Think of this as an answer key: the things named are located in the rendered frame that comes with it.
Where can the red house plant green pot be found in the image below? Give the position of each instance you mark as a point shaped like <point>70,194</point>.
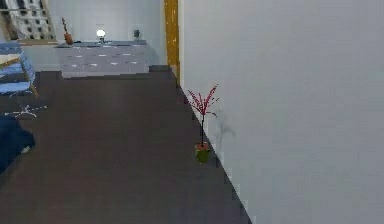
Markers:
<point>202,150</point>

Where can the grey chest of drawers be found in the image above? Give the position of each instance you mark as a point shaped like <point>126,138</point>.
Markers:
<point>103,58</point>

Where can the white globe table lamp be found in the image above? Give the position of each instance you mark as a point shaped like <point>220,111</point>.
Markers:
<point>100,33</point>

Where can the blue striped chair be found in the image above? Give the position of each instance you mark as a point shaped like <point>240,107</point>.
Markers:
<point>15,68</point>

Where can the framed black white picture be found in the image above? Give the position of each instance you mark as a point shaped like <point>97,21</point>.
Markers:
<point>26,20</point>

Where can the yellow wooden door frame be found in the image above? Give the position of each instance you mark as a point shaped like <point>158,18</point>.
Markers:
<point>172,33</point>

